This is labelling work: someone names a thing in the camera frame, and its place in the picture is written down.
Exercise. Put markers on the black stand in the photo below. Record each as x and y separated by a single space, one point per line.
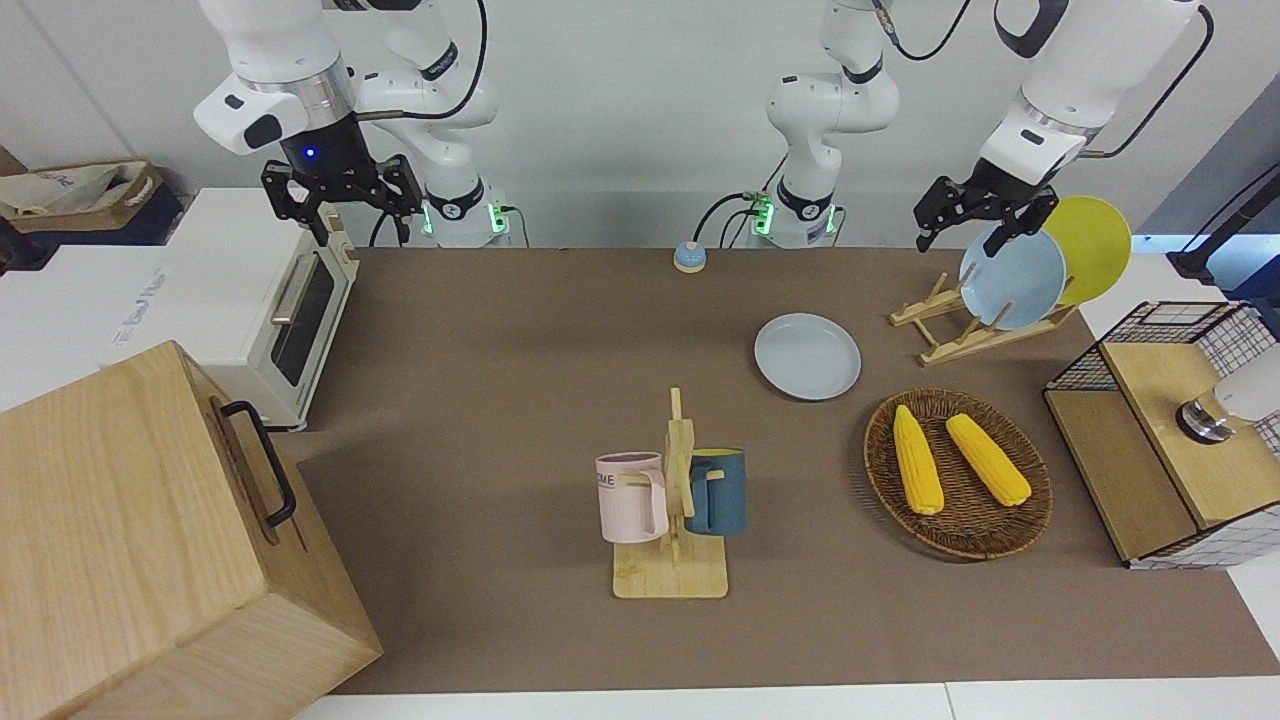
1220 245

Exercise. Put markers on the gray plate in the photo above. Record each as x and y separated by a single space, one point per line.
807 356

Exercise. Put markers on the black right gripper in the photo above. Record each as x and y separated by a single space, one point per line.
325 160

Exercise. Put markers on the wooden plate rack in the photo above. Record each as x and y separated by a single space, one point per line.
965 342

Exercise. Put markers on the wooden cabinet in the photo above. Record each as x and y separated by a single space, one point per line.
120 560

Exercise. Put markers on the white bag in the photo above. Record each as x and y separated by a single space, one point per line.
60 190

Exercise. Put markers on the light blue plate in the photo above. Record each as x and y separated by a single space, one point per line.
1015 285

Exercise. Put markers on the brown table mat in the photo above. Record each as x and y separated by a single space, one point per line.
500 400

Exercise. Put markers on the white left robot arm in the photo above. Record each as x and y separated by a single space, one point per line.
1090 60

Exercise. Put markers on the white cylinder with metal end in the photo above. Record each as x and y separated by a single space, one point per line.
1245 390

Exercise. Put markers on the pink mug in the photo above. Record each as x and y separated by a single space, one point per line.
628 500

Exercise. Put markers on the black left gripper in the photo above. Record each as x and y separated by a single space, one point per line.
1005 188

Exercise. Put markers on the wooden mug rack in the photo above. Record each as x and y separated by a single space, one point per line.
672 570

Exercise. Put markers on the brown wicker basket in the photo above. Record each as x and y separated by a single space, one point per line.
960 520

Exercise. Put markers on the white toaster oven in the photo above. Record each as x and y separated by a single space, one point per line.
260 270

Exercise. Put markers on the cardboard box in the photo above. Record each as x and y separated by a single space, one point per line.
130 195

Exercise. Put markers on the yellow corn cob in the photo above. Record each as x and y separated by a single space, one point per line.
918 462
988 460

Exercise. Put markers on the dark blue mug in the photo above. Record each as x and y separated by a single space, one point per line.
722 495

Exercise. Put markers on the yellow plate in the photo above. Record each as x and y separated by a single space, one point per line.
1095 250

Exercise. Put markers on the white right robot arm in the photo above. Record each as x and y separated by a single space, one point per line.
270 50

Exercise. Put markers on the blue call bell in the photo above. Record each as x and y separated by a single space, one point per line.
689 258

